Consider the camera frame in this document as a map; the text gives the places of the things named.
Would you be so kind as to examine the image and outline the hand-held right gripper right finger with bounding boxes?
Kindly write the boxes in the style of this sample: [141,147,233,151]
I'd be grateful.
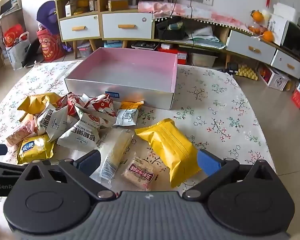
[184,149,277,200]

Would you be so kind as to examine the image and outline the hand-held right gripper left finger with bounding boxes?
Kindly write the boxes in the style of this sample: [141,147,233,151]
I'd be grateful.
[21,149,115,201]

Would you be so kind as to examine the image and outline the white triangular nut packet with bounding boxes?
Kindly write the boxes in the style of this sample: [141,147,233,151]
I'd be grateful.
[37,107,68,143]
[57,116,101,153]

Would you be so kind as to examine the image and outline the clear pink biscuit packet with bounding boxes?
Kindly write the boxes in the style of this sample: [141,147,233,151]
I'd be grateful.
[6,119,38,147]

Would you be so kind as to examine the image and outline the clear packet yellow cake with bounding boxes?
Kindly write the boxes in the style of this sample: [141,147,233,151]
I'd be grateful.
[89,127,135,183]

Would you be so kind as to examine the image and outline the yellow blue cracker packet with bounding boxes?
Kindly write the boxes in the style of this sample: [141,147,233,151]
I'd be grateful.
[17,134,56,165]

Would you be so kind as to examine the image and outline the white snack packet red label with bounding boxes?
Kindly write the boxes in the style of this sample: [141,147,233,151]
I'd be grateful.
[74,104,117,130]

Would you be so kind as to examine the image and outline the pink nougat packet red label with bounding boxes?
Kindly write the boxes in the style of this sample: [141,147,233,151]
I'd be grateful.
[121,156,161,191]

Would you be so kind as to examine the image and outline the orange snack packet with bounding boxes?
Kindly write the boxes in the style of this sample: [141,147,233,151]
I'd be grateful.
[113,101,144,127]

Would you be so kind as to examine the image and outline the red white patterned snack packet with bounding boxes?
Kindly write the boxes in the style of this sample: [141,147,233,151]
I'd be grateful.
[89,93,117,117]
[55,92,85,117]

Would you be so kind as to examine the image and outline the silver cardboard box pink inside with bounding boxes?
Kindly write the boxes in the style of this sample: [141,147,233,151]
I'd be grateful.
[64,47,178,110]

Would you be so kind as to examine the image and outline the white shopping bag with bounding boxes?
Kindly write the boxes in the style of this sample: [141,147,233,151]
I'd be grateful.
[0,24,31,70]

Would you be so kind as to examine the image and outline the yellow foam tray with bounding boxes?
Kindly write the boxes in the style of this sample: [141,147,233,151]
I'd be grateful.
[236,64,259,81]

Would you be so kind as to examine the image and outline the black flat board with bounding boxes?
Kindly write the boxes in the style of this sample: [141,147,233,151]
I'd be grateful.
[21,39,44,68]

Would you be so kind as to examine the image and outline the clear plastic bin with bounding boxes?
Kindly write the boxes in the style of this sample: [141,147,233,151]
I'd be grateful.
[190,52,218,68]

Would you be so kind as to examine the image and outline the white red printed carton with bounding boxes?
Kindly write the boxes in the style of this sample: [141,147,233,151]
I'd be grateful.
[259,64,290,90]

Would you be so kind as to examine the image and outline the red cardboard box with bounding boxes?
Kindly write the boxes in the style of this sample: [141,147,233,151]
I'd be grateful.
[157,42,188,65]

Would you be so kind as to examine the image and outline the clear storage box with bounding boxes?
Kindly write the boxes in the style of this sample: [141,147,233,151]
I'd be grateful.
[77,42,93,58]

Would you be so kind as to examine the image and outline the red printed bag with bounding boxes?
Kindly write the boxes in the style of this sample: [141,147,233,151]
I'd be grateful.
[37,29,65,62]

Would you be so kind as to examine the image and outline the blue lid storage box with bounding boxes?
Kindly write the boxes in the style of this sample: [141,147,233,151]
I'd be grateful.
[104,40,123,49]

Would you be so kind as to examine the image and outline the white teal plastic bags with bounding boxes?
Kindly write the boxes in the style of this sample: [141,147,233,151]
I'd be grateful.
[186,26,226,50]

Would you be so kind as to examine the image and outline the large grey drawer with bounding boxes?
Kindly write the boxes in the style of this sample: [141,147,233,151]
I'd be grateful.
[225,29,277,65]

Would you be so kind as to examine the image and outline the small grey drawer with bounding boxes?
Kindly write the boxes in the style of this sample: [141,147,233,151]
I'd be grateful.
[270,49,300,80]

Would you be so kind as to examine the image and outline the wooden desk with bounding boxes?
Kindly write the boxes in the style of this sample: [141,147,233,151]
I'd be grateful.
[0,0,23,73]

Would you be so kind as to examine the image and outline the black lid storage box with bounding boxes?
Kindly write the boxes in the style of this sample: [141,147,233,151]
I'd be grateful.
[131,41,159,52]

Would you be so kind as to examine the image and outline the long low wooden cabinet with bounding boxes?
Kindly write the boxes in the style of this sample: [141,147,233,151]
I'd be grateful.
[152,15,300,80]

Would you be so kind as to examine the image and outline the black storage basket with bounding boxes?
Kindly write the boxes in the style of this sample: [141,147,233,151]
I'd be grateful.
[156,17,187,40]

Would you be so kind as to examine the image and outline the white drawer round sticker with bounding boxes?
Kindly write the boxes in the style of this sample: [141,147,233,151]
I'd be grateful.
[102,12,153,40]

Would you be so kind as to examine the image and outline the bag of small oranges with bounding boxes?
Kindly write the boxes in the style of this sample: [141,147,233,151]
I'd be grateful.
[247,23,262,34]

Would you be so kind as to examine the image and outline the purple plush toy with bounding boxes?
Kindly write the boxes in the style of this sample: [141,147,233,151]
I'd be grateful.
[37,0,73,52]

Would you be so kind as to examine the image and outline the white paper bag blue drawing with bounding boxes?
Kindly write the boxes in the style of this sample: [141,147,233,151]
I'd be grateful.
[267,14,288,46]

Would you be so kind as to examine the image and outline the pink tasselled cloth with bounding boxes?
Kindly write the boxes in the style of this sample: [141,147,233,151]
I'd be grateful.
[138,1,255,34]

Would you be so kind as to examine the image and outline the small white carton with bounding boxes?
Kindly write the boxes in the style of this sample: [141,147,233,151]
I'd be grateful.
[64,2,77,17]

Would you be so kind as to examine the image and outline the yellow bag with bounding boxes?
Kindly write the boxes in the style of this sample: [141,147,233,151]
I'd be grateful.
[74,0,89,15]

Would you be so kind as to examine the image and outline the brown cardboard box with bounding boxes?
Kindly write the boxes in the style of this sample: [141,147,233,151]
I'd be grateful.
[107,0,129,12]

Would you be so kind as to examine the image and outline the white foam box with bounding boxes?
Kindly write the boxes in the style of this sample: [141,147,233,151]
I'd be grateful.
[272,2,300,23]

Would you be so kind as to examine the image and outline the white drawer orange handle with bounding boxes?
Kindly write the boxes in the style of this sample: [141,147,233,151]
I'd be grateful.
[59,14,100,41]

